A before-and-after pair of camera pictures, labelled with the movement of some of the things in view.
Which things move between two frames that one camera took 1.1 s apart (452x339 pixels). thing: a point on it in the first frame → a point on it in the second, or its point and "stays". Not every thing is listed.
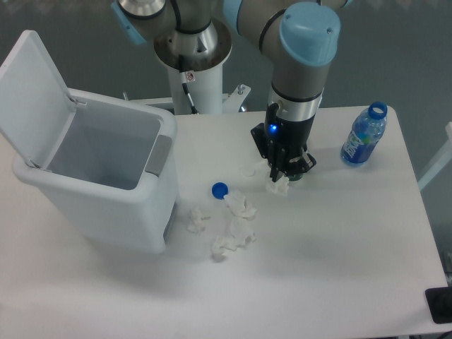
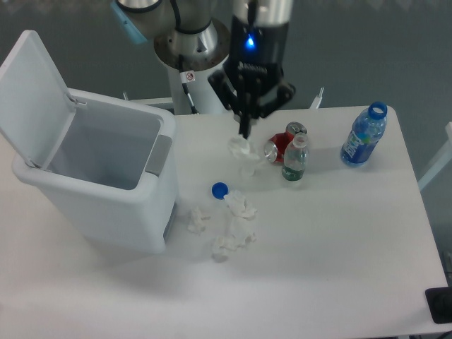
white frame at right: x=444 y=159 stays
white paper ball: x=280 y=186 → x=240 y=147
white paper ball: x=242 y=232 stays
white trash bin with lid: x=112 y=163 stays
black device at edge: x=439 y=302 stays
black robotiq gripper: x=284 y=143 → x=253 y=77
